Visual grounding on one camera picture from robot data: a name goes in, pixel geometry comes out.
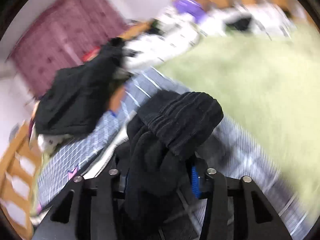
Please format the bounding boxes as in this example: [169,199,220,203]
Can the black garment on pillows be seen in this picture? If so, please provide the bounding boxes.
[35,37,125,136]

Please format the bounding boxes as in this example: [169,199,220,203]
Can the maroon curtain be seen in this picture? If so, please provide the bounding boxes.
[9,0,127,96]

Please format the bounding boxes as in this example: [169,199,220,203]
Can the purple plush toy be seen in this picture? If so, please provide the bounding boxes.
[173,0,206,23]

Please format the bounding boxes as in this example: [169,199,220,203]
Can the white floral quilt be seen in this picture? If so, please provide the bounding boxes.
[198,3,296,38]

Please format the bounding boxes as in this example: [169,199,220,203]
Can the grey checked bed sheet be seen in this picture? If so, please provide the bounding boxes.
[37,68,311,239]

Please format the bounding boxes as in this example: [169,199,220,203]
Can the wooden bed frame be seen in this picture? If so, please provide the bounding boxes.
[1,122,42,239]

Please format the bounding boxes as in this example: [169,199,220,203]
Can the white floral pillow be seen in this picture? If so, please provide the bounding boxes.
[123,19,201,73]

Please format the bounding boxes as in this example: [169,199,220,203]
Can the black pants with white stripe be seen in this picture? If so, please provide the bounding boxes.
[115,90,223,239]

